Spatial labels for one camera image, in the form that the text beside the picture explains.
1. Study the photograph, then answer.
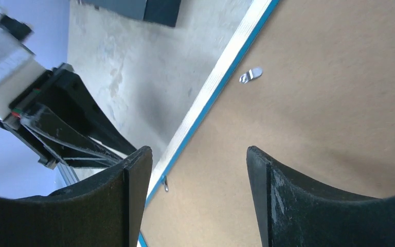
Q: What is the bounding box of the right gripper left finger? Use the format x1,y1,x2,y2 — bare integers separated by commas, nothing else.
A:
0,146,152,246

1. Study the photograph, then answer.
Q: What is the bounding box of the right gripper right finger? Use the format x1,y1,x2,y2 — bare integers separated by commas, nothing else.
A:
246,146,395,246

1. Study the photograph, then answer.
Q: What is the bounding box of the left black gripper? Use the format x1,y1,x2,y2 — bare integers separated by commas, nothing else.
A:
0,13,136,168

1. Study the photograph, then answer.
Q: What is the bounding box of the brown cardboard backing board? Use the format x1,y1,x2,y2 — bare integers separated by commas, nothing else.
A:
142,1,395,246

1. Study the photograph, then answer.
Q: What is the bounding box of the blue wooden picture frame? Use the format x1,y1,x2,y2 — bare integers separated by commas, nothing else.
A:
138,1,277,246

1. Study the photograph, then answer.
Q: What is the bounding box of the dark flat box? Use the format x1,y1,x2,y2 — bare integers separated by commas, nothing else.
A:
79,0,181,27

